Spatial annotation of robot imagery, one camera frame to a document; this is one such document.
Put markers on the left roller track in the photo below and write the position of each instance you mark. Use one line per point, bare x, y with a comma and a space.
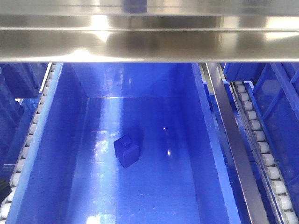
7, 188

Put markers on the blue bin at left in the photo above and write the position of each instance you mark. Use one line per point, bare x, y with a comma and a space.
20, 85

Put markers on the blue bin at right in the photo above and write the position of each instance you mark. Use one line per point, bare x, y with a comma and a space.
276, 94

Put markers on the blue plastic block part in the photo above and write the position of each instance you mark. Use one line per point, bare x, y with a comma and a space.
127, 150

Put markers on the roller track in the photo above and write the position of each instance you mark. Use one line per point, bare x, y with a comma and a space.
7, 188
273, 182

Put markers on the steel shelf beam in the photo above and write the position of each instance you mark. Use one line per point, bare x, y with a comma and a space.
149, 31

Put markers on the right roller track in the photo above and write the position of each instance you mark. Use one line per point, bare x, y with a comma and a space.
273, 182

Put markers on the large blue shelf bin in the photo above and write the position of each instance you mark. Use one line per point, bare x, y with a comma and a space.
72, 176

